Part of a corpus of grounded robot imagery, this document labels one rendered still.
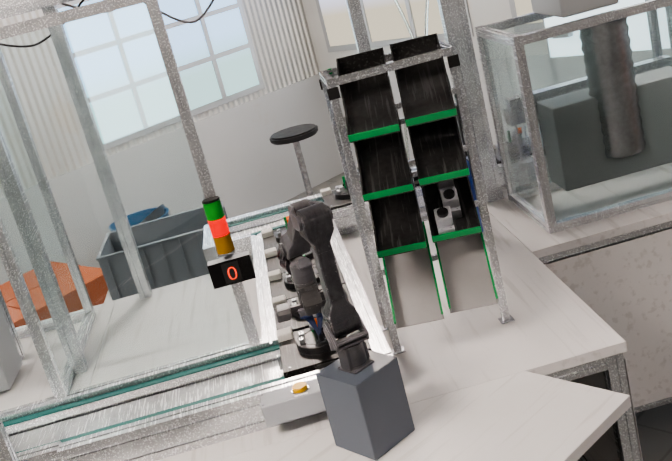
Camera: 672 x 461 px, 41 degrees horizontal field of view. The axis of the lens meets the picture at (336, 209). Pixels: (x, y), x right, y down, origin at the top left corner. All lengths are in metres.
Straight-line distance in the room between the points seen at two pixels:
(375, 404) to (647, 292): 1.44
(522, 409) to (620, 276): 1.11
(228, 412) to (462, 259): 0.75
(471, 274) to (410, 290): 0.17
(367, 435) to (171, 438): 0.56
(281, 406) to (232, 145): 5.02
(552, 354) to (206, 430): 0.91
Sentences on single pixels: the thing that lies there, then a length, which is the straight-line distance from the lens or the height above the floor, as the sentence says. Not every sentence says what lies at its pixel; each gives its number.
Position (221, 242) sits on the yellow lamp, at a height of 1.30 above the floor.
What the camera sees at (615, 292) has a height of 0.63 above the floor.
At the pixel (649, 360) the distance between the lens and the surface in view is 3.39.
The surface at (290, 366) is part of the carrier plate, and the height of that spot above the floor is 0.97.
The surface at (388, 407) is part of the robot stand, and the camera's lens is 2.12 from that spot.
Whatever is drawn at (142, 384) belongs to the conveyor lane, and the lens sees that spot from 2.65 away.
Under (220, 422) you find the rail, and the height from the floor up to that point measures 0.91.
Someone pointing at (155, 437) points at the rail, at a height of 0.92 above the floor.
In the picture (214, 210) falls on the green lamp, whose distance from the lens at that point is 2.45.
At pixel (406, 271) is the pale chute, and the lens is 2.46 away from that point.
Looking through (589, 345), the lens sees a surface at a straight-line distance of 2.43.
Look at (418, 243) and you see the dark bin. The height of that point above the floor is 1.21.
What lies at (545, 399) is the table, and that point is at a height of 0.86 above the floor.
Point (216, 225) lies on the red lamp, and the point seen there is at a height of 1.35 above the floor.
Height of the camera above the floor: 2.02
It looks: 17 degrees down
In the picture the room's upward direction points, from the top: 15 degrees counter-clockwise
